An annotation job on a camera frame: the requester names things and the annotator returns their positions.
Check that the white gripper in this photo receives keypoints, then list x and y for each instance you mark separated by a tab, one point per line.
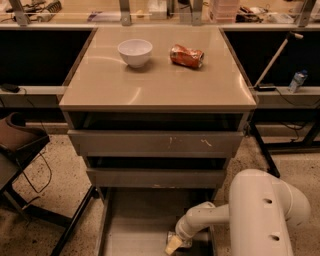
184	230

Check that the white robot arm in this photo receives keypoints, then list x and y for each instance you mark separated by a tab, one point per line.
261	208

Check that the grey open bottom drawer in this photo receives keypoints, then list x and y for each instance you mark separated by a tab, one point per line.
137	221

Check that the grey middle drawer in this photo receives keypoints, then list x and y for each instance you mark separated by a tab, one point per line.
156	178

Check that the grey drawer cabinet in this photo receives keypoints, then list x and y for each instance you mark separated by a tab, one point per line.
107	94

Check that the grey top drawer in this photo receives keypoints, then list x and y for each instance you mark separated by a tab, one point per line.
166	144

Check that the crushed orange soda can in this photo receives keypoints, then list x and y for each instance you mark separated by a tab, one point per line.
186	57

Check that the black metal stand leg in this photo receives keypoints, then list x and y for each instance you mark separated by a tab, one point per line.
272	169

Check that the black device on right ledge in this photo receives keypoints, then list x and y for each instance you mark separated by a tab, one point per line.
265	87

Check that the black device on ledge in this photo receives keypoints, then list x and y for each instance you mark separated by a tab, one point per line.
265	87
9	88

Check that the brown office chair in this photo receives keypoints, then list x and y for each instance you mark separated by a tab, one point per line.
19	145

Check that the white ceramic bowl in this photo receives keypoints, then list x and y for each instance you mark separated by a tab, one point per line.
135	52

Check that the small plastic water bottle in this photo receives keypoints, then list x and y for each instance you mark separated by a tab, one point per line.
297	81

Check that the black device on left ledge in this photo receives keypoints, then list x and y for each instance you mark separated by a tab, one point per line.
9	88

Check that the pink plastic storage box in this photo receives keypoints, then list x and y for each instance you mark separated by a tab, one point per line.
223	11

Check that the white stick with black tip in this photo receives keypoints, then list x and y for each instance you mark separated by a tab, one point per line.
290	35

